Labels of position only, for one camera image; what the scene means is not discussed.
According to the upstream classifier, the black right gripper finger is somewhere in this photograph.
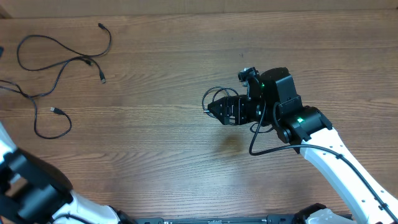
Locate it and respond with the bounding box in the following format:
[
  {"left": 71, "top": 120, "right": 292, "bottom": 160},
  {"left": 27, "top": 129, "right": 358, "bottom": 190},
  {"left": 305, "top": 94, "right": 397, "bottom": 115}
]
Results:
[
  {"left": 208, "top": 95, "right": 248, "bottom": 115},
  {"left": 219, "top": 113, "right": 247, "bottom": 126}
]

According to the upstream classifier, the thick black USB cable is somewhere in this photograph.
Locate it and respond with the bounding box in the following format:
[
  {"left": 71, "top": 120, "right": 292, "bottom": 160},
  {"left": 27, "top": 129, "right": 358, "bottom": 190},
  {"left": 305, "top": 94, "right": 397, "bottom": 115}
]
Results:
[{"left": 201, "top": 86, "right": 240, "bottom": 119}]

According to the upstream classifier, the thin black cable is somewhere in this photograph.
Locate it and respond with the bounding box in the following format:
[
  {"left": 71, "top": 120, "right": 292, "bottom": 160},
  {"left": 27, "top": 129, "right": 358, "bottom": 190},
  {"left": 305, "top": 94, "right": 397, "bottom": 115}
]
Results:
[{"left": 16, "top": 22, "right": 113, "bottom": 85}]

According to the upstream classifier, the black USB-C cable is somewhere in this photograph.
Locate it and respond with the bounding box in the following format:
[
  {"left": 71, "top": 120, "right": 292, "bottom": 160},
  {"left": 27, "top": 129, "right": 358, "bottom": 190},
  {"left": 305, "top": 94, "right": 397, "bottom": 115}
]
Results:
[{"left": 0, "top": 55, "right": 94, "bottom": 140}]

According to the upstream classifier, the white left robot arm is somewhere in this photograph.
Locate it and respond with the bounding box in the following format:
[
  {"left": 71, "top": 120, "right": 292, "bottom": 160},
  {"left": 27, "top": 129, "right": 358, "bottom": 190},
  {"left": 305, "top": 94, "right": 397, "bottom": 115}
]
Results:
[{"left": 1, "top": 126, "right": 136, "bottom": 224}]

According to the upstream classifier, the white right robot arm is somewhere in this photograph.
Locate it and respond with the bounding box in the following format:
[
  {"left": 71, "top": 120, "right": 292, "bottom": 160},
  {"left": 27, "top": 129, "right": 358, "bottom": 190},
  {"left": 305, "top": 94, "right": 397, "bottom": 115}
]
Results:
[{"left": 202, "top": 67, "right": 397, "bottom": 223}]

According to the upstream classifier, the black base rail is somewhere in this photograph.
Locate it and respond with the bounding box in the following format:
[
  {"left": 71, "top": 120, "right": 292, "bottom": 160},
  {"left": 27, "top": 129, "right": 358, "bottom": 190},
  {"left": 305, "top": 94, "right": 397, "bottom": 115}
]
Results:
[{"left": 134, "top": 214, "right": 306, "bottom": 224}]

